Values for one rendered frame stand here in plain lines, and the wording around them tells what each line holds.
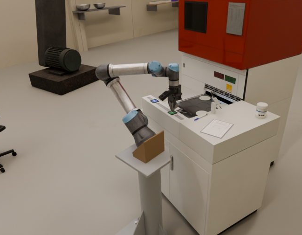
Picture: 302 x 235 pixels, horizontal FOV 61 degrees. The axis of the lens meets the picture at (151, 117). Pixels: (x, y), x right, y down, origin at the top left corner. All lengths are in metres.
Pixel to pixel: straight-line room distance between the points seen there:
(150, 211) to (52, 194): 1.21
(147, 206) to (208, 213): 0.43
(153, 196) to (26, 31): 6.73
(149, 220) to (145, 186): 0.34
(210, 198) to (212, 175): 0.21
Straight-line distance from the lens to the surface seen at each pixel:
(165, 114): 1.95
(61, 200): 2.77
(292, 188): 2.94
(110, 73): 1.78
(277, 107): 2.66
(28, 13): 8.01
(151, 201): 1.93
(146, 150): 1.62
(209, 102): 2.27
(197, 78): 2.55
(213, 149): 1.61
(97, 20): 9.01
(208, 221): 2.04
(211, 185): 1.79
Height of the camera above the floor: 1.85
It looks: 28 degrees down
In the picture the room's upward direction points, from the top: 3 degrees counter-clockwise
